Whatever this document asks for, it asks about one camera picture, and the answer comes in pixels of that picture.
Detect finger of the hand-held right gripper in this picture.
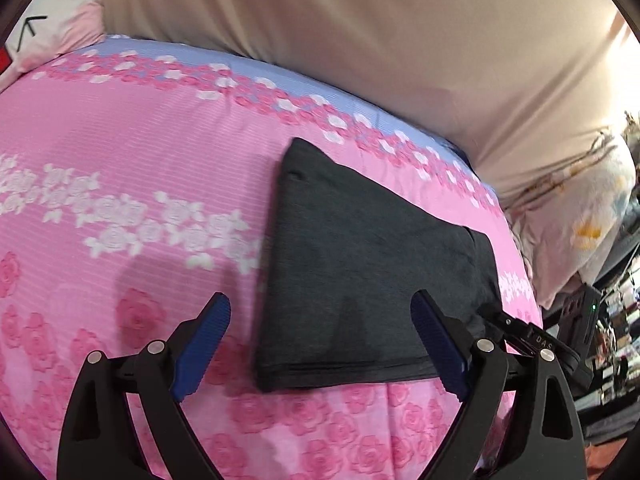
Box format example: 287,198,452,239
484,311,558,359

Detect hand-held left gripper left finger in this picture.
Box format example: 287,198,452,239
59,292,232,480

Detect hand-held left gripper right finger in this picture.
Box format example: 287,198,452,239
410,289,587,480

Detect dark grey pants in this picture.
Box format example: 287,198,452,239
255,137,503,393

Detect cluttered shelf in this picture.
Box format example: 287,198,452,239
590,240,640,411

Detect floral cream pillow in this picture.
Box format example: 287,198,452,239
500,130,638,311

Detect pink rose print bedsheet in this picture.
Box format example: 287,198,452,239
0,34,543,480

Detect beige cloth cover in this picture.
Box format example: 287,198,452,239
100,0,636,206

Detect white rabbit face pillow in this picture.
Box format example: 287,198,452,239
0,0,108,93

